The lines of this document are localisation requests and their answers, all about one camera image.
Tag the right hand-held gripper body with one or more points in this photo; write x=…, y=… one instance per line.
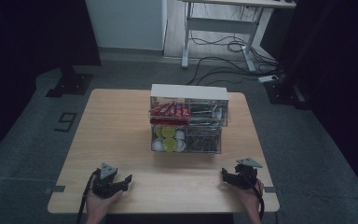
x=246, y=175

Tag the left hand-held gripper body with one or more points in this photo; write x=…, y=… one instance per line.
x=105, y=183

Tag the person's right hand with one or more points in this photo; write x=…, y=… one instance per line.
x=249, y=196

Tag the person's left hand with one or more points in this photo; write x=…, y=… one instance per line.
x=99, y=203

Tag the grey tape strip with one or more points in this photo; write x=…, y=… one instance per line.
x=273, y=189
x=55, y=189

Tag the pile of dark sachets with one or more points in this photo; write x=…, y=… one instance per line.
x=203, y=140
x=205, y=112

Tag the white coffee capsule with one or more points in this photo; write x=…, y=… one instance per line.
x=158, y=145
x=180, y=134
x=180, y=145

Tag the green lid coffee capsule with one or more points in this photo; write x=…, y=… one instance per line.
x=169, y=145
x=158, y=131
x=168, y=132

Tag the black floor tape marker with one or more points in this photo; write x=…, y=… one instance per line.
x=66, y=121

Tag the row of red packets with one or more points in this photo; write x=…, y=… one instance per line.
x=170, y=110

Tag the clear drawer organizer white top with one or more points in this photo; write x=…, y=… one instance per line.
x=189, y=92

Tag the black stand base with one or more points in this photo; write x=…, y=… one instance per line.
x=287, y=93
x=70, y=84

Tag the white power strip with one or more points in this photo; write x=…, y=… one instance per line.
x=268, y=79

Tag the black curtain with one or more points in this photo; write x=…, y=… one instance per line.
x=338, y=77
x=28, y=46

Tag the white cabinet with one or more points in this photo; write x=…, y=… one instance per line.
x=127, y=23

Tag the white metal frame desk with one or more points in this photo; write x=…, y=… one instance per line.
x=220, y=25

